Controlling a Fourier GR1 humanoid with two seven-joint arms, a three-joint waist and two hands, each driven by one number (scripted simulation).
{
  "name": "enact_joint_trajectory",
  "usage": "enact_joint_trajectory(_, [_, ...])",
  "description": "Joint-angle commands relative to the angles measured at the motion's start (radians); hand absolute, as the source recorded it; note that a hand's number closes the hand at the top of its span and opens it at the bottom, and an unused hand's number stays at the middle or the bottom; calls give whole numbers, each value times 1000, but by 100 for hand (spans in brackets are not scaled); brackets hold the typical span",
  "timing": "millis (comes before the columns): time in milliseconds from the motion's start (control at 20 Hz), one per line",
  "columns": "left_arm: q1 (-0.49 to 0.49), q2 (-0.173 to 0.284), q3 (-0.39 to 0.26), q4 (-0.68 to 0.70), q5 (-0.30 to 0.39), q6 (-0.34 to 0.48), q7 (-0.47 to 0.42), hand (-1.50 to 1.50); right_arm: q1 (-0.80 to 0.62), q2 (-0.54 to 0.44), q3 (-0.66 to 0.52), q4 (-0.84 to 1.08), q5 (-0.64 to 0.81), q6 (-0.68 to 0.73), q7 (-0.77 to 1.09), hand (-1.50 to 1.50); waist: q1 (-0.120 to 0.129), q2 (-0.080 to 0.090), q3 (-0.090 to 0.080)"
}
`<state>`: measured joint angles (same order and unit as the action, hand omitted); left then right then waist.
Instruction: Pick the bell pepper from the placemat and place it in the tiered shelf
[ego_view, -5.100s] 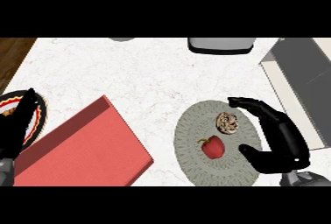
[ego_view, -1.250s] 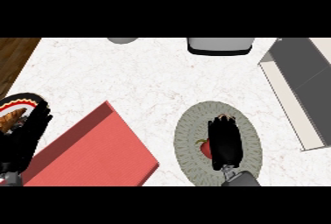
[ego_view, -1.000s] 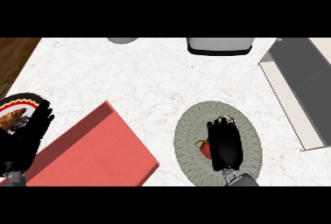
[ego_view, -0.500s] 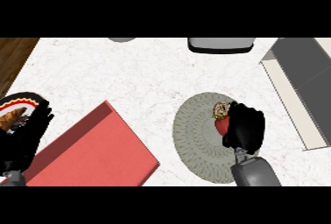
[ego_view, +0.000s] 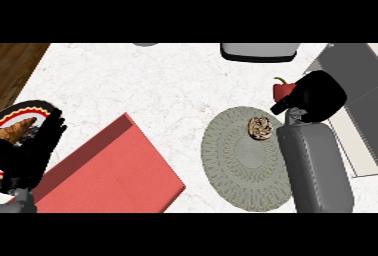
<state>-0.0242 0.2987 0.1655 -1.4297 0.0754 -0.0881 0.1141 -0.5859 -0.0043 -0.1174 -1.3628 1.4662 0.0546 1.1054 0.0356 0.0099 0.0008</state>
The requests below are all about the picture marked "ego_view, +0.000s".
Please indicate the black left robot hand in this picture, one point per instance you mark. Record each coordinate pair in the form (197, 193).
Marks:
(34, 150)

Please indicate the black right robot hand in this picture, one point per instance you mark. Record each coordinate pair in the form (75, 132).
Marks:
(319, 95)

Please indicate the red bell pepper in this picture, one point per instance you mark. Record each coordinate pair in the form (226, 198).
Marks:
(283, 90)

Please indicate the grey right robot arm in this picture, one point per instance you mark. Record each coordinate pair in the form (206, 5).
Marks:
(314, 166)

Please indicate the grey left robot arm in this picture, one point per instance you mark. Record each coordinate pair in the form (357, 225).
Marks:
(19, 203)

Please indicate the grey tiered shelf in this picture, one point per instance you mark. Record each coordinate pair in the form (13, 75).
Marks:
(354, 110)

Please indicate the round grey woven placemat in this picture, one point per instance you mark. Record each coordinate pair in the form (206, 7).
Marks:
(245, 160)

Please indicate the brown croissant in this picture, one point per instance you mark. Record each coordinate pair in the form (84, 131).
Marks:
(14, 130)

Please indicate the black patterned plate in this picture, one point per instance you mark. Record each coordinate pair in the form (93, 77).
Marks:
(23, 111)

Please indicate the brown cookie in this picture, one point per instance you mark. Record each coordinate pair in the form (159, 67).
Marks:
(258, 127)

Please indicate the red rectangular tray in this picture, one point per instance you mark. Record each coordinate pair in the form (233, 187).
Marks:
(112, 170)

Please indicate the small grey object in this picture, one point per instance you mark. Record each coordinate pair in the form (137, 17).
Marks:
(144, 44)

